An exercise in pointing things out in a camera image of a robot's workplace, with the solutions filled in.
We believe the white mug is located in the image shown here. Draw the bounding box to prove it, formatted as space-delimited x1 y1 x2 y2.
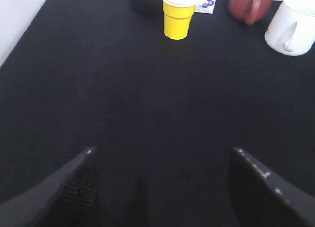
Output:
264 0 315 56

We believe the red mug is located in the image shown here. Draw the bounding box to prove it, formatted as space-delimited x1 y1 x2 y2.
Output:
228 0 272 25

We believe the blueberry milk carton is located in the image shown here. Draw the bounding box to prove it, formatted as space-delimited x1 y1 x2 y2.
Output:
195 0 216 14

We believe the yellow paper cup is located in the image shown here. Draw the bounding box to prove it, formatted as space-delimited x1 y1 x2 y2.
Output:
162 0 198 40

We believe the black table mat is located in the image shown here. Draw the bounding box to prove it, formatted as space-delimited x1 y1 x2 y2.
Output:
0 0 315 227

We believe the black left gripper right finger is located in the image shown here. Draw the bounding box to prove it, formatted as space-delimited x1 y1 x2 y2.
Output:
229 147 315 227

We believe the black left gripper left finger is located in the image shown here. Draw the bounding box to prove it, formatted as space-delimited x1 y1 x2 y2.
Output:
0 147 99 227

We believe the black mug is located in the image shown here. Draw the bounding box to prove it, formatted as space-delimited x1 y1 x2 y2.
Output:
131 0 163 14

